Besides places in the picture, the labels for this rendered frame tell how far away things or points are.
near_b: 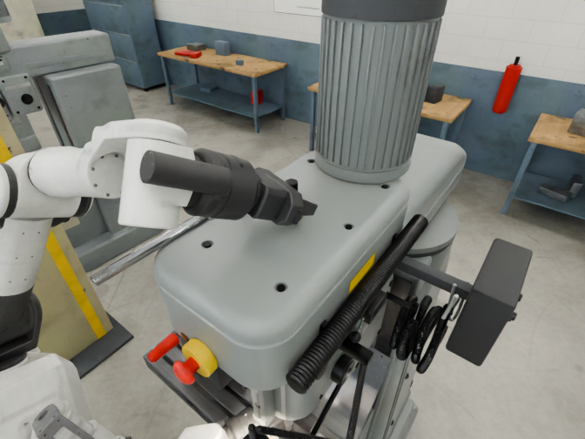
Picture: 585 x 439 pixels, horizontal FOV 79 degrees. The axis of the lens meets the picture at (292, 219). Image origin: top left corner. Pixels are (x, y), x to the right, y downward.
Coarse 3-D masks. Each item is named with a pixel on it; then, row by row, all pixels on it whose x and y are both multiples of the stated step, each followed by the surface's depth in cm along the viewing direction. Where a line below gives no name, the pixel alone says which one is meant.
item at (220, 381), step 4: (180, 340) 133; (184, 340) 130; (184, 344) 133; (220, 368) 123; (216, 372) 122; (220, 372) 124; (224, 372) 126; (212, 376) 128; (216, 376) 124; (220, 376) 125; (224, 376) 127; (228, 376) 129; (212, 380) 130; (216, 380) 127; (220, 380) 126; (224, 380) 128; (228, 380) 130; (216, 384) 130; (220, 384) 127; (224, 384) 129; (220, 388) 129
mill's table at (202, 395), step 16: (176, 352) 142; (160, 368) 136; (176, 384) 131; (192, 384) 134; (208, 384) 131; (240, 384) 131; (192, 400) 127; (208, 400) 127; (224, 400) 127; (240, 400) 129; (208, 416) 122; (224, 416) 122; (304, 432) 118
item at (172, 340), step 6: (168, 336) 62; (174, 336) 62; (180, 336) 63; (162, 342) 61; (168, 342) 61; (174, 342) 62; (156, 348) 60; (162, 348) 60; (168, 348) 61; (150, 354) 59; (156, 354) 60; (162, 354) 60; (150, 360) 59; (156, 360) 60
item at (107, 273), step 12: (192, 216) 59; (180, 228) 56; (156, 240) 54; (168, 240) 54; (132, 252) 52; (144, 252) 52; (120, 264) 50; (132, 264) 51; (96, 276) 48; (108, 276) 48
